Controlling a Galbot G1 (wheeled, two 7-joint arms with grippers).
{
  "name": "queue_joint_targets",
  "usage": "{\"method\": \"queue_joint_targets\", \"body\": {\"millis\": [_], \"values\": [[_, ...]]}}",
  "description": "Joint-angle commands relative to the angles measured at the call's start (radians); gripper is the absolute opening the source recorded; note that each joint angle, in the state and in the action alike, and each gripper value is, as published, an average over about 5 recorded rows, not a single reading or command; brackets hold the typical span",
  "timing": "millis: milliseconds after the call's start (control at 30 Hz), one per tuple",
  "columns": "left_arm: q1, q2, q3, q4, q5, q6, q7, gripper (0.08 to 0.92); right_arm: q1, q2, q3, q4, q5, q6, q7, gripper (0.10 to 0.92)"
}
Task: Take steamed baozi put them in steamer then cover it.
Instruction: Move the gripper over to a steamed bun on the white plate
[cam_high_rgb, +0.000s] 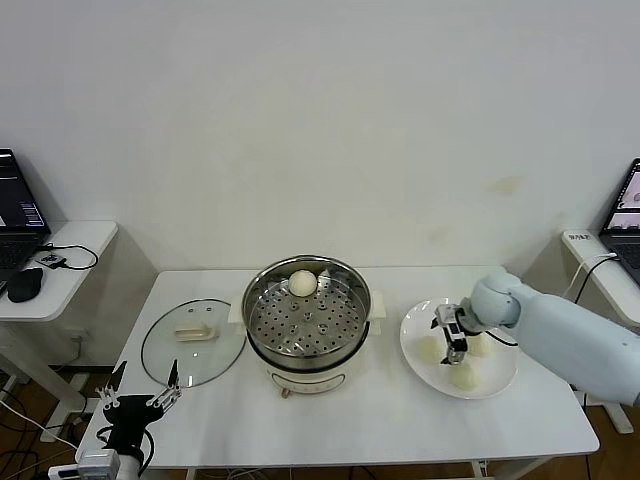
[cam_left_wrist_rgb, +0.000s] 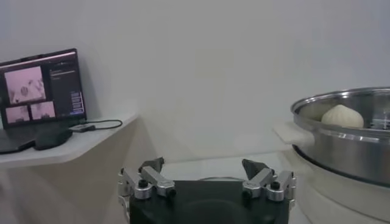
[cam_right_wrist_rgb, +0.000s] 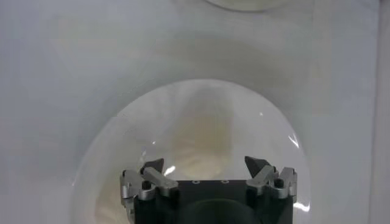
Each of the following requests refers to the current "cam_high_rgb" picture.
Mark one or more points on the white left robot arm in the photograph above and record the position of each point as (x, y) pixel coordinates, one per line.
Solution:
(100, 465)

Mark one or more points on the white steamed baozi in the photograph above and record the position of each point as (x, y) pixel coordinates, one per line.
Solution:
(302, 282)
(430, 350)
(466, 376)
(482, 346)

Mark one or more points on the grey laptop with pale screen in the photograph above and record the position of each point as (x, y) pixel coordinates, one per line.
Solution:
(625, 215)

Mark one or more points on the round white plate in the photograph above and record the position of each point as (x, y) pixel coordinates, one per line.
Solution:
(415, 320)

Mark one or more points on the small black usb hub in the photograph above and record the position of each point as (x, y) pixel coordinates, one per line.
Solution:
(51, 260)

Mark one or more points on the black laptop with dark screen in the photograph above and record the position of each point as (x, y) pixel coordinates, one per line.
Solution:
(17, 200)

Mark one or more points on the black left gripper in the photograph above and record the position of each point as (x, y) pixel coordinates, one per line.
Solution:
(132, 412)

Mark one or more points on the white wall socket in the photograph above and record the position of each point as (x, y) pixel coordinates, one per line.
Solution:
(80, 339)

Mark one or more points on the black computer mouse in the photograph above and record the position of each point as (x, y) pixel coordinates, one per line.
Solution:
(25, 286)

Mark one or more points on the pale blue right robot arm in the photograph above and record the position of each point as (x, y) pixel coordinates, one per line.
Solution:
(565, 335)

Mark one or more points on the round glass pot lid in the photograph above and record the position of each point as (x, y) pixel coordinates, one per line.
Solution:
(170, 350)

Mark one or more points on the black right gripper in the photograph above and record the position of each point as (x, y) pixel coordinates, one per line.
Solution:
(456, 327)

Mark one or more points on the white side desk with label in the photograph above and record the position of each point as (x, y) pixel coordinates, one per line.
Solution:
(575, 250)

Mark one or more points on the perforated steel steamer basket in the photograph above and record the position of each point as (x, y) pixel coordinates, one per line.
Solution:
(280, 327)

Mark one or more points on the white electric cooking pot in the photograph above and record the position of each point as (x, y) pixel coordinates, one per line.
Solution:
(305, 377)

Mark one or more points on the small printed desk label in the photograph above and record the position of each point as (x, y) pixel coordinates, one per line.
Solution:
(579, 237)

